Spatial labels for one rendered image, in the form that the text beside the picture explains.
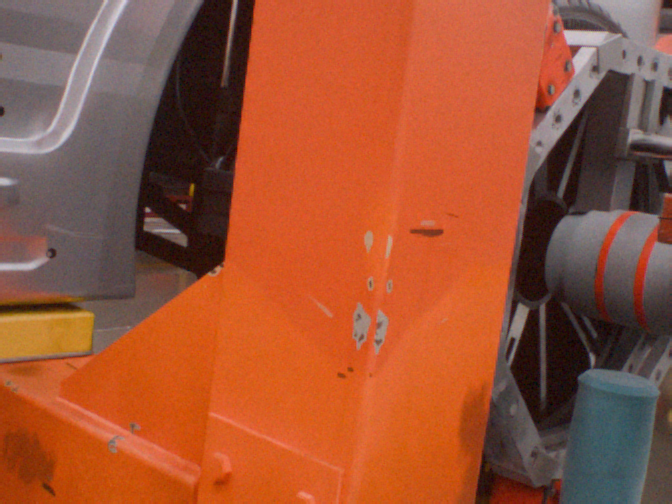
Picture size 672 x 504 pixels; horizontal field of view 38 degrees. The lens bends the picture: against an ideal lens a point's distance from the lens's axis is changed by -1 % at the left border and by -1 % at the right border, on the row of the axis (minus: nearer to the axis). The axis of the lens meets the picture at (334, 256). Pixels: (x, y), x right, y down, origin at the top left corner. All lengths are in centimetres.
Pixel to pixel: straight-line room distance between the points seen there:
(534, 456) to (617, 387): 16
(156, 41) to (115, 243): 23
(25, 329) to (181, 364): 31
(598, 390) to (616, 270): 16
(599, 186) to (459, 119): 58
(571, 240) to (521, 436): 25
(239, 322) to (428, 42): 25
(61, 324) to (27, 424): 17
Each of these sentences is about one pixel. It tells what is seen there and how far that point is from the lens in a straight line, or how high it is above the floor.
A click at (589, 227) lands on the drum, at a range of 121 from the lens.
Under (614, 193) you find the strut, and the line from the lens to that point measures 124.
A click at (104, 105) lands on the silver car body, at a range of 111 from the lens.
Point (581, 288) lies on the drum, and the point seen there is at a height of 82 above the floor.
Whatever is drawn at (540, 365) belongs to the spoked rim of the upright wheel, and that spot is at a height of 69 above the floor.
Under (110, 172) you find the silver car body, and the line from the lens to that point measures 112.
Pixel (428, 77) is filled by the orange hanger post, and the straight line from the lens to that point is 65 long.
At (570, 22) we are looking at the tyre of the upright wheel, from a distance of 126.
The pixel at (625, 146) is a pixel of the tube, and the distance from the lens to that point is 121.
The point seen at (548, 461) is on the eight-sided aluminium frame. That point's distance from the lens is 122.
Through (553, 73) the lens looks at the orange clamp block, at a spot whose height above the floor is 106.
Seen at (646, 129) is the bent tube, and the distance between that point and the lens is 127.
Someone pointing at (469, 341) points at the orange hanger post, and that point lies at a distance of 74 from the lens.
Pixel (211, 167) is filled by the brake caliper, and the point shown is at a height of 90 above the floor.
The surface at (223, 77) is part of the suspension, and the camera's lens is 156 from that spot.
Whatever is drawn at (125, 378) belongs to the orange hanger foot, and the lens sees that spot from 89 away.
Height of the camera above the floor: 96
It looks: 7 degrees down
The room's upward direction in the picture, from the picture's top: 7 degrees clockwise
